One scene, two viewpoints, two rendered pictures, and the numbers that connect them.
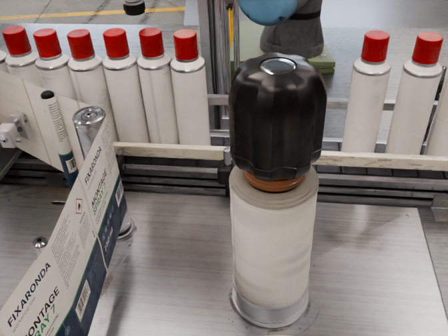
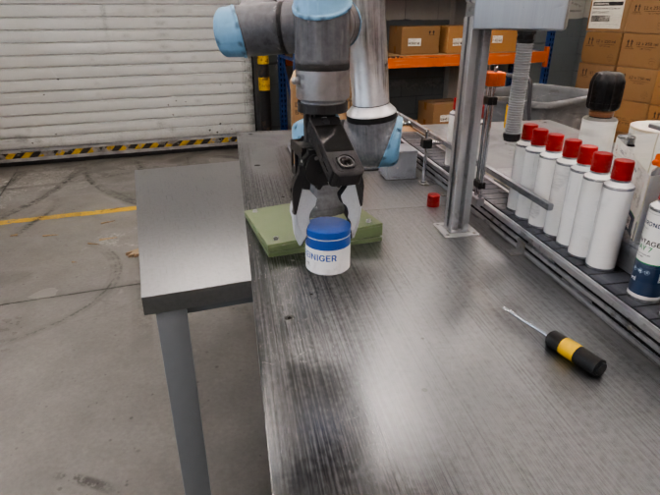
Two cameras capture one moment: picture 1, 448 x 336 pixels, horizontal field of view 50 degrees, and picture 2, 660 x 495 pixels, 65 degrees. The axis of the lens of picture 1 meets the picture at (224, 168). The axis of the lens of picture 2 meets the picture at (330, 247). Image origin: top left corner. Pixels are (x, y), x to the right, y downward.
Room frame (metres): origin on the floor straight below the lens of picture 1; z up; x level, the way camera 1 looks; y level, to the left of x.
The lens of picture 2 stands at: (1.47, 1.01, 1.33)
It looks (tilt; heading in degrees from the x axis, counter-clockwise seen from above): 25 degrees down; 250
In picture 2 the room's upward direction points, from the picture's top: straight up
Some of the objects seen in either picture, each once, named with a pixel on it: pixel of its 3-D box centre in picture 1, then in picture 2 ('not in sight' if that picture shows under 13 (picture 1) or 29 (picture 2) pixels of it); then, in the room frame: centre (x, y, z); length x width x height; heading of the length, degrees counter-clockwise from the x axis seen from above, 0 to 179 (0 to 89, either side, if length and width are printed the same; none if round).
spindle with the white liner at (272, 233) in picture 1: (273, 203); (597, 131); (0.34, -0.05, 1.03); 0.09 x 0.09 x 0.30
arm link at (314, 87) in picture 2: not in sight; (320, 85); (1.23, 0.30, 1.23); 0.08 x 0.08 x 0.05
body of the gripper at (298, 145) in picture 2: not in sight; (321, 142); (1.23, 0.29, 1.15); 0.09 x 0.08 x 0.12; 90
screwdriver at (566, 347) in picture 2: not in sight; (547, 335); (0.90, 0.47, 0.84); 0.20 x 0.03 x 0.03; 98
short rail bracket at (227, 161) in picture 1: (229, 180); not in sight; (0.55, -0.01, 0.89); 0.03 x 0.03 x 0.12; 81
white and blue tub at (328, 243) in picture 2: not in sight; (327, 245); (1.23, 0.32, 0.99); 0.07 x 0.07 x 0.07
